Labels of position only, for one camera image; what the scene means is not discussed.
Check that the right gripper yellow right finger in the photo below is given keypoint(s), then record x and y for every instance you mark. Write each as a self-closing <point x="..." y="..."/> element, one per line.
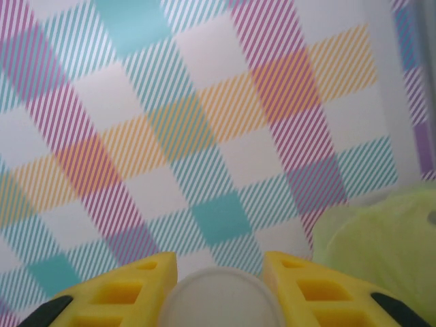
<point x="296" y="313"/>

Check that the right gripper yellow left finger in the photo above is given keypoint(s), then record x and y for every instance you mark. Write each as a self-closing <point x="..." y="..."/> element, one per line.
<point x="102" y="299"/>

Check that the clear bottle white red label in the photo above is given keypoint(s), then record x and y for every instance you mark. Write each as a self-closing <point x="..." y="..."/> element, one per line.
<point x="221" y="299"/>

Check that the bin with yellow-green liner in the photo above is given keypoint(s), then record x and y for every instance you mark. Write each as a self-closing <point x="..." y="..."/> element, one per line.
<point x="374" y="238"/>

